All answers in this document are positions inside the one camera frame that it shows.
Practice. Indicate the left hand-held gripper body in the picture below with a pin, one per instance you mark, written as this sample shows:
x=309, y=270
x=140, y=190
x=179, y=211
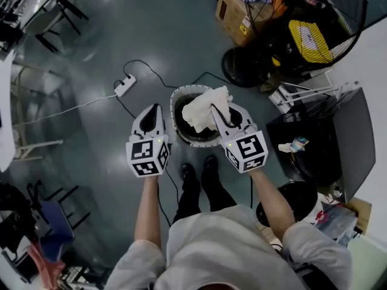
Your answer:
x=145, y=156

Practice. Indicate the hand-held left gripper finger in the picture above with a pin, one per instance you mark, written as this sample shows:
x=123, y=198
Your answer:
x=160, y=119
x=136, y=121

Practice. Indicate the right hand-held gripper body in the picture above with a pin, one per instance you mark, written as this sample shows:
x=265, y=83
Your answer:
x=248, y=151

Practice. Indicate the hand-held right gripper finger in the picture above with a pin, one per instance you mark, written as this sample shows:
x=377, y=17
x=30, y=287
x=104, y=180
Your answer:
x=219, y=122
x=247, y=118

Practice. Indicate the cream white clothes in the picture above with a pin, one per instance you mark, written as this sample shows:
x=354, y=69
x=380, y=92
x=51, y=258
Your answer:
x=202, y=110

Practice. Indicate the white laundry basket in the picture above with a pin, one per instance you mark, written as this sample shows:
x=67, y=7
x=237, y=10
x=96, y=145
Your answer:
x=178, y=131

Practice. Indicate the pastel striped clothes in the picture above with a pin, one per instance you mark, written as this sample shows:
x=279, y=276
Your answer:
x=294, y=145

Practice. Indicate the black washing machine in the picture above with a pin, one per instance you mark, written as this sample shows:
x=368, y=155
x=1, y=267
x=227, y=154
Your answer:
x=350, y=131

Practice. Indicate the person's right forearm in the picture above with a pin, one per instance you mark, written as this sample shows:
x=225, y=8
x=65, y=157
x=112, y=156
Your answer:
x=273, y=204

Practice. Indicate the person's left forearm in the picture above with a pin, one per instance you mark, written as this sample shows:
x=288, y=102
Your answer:
x=148, y=210

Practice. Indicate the white power strip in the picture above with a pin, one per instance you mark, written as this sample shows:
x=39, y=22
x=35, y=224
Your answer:
x=125, y=85

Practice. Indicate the person's right black shoe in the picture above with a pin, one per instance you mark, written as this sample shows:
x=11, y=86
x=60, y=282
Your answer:
x=210, y=162

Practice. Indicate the person's black shoe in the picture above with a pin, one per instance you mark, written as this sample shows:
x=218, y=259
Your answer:
x=210, y=162
x=188, y=171

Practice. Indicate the person's left black shoe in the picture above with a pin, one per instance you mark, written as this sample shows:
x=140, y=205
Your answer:
x=188, y=171

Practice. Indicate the black floor fan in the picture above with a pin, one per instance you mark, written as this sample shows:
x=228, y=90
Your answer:
x=242, y=68

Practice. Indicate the person's black trousers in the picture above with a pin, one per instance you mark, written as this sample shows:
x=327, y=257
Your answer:
x=211, y=195

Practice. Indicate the white folded metal rack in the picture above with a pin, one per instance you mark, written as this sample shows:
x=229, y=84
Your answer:
x=302, y=94

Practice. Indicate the black bin yellow lid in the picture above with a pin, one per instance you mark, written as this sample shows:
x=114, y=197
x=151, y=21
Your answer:
x=308, y=41

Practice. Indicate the person's white shirt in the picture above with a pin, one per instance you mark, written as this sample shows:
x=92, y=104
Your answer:
x=223, y=252

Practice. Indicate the brown cardboard box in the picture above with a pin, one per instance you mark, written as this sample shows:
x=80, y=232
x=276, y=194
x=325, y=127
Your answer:
x=232, y=14

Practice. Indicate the blue chair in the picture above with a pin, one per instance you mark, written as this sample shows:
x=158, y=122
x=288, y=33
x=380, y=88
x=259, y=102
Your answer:
x=56, y=219

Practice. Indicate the plastic-wrapped grey appliance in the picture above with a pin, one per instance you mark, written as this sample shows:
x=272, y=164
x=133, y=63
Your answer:
x=340, y=222

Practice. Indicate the white table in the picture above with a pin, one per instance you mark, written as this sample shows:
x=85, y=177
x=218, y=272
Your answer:
x=6, y=116

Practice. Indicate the grey chair black legs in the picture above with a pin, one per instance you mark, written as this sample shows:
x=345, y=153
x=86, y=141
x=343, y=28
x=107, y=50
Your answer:
x=45, y=20

